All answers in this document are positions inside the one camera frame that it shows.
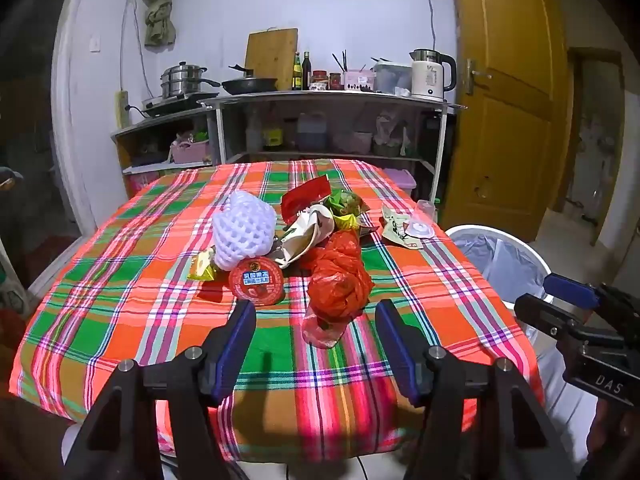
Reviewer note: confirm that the wooden cutting board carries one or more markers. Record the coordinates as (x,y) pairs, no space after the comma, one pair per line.
(272,55)

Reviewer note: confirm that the yellow label bottle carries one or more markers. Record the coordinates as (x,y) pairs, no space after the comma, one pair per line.
(273,135)

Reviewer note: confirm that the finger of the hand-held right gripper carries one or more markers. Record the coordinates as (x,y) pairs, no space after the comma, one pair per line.
(570,290)
(547,317)

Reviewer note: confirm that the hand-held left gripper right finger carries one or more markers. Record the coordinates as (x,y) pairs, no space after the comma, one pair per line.
(397,360)

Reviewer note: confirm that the yellow snack wrapper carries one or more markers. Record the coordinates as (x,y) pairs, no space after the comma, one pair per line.
(346,221)
(201,266)

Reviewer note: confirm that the clear plastic cup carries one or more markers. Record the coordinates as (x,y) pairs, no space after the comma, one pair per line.
(425,208)

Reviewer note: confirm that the yellow power strip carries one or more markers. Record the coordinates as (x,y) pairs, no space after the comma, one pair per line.
(122,110)

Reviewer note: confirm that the red sauce jar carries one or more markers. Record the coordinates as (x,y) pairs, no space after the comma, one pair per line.
(320,81)
(335,81)

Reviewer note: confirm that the white wall switch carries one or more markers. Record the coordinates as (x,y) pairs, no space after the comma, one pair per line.
(94,43)

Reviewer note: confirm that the red snack packet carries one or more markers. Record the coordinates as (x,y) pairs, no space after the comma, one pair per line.
(302,197)

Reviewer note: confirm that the round red lid container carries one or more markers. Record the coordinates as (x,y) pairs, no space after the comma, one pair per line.
(255,287)

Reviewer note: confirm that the metal shelf rack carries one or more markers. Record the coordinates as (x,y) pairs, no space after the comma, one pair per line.
(325,97)

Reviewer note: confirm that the white round lid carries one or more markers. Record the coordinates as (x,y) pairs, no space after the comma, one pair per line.
(419,227)

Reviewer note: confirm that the white electric kettle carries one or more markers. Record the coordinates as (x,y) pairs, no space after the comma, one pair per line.
(427,77)

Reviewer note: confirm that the red plastic bag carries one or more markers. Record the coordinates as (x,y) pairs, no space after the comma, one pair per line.
(335,280)

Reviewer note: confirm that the steel steamer pot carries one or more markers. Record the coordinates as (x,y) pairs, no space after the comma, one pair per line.
(180,80)

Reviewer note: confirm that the purple lidded storage box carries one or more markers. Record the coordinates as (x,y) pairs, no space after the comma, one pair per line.
(402,180)

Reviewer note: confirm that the white foam fruit net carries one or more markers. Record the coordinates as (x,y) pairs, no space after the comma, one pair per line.
(242,230)

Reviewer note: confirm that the pink utensil box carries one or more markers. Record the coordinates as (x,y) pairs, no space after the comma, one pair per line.
(359,80)

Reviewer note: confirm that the white printed wrapper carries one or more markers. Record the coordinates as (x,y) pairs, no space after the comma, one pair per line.
(395,227)

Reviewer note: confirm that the green snack wrapper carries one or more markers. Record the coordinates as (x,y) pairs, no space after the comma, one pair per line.
(345,201)

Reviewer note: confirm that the black frying pan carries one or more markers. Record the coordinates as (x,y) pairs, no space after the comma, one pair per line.
(250,85)

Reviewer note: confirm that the black induction cooker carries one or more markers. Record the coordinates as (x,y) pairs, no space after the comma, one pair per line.
(170,102)

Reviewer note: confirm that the yellow wooden door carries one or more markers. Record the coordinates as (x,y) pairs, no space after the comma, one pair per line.
(500,125)

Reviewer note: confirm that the dark glass bottle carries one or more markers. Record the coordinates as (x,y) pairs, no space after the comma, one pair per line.
(306,75)

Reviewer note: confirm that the pink basket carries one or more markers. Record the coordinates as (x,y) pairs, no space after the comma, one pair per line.
(190,152)

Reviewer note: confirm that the green hanging cloth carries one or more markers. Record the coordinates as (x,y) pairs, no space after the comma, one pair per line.
(157,20)

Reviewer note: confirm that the clear plastic packet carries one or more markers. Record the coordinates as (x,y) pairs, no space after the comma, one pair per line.
(320,334)

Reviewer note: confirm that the plaid tablecloth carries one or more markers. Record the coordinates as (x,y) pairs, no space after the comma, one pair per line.
(125,260)

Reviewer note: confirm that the beige paper packaging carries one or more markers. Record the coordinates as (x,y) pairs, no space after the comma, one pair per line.
(300,240)

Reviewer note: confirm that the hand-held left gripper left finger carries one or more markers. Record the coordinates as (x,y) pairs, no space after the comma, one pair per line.
(235,350)

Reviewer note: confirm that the wooden shelf unit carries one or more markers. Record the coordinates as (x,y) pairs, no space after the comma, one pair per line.
(150,130)

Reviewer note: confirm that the clear storage container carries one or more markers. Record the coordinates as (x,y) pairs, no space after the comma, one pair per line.
(392,79)

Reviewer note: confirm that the grey plastic jug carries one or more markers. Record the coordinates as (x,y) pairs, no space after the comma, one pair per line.
(312,132)

